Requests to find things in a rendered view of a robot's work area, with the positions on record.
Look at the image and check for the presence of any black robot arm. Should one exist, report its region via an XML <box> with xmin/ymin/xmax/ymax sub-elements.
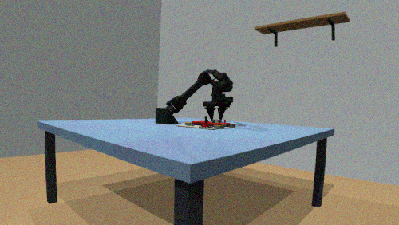
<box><xmin>166</xmin><ymin>69</ymin><xmax>234</xmax><ymax>115</ymax></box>

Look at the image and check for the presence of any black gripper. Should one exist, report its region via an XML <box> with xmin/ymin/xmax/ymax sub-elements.
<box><xmin>203</xmin><ymin>92</ymin><xmax>230</xmax><ymax>120</ymax></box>

